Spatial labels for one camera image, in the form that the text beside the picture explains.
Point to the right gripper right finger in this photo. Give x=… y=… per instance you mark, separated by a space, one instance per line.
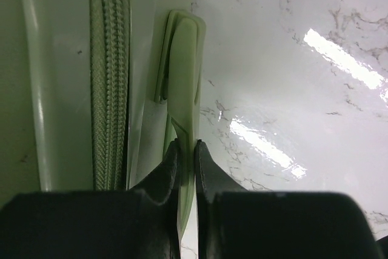
x=237 y=223

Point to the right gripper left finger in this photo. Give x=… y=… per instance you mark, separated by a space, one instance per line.
x=138 y=223

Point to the green suitcase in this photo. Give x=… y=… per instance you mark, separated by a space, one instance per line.
x=94 y=91

